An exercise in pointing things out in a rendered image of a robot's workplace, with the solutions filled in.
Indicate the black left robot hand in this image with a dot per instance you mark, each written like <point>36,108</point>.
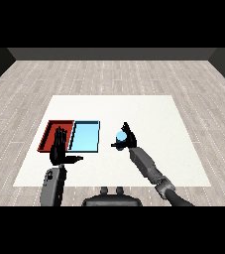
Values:
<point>57,153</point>

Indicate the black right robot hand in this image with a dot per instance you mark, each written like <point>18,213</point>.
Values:
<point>131,139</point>

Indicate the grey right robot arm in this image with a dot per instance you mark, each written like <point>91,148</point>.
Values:
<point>152,172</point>

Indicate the small blue can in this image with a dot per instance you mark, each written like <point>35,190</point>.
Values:
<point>120,139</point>

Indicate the red shallow open box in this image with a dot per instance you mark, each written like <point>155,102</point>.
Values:
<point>49,137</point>

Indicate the light blue shallow open box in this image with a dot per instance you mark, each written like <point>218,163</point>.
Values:
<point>84,136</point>

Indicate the dark grey robot body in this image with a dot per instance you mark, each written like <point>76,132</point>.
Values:
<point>112,199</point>

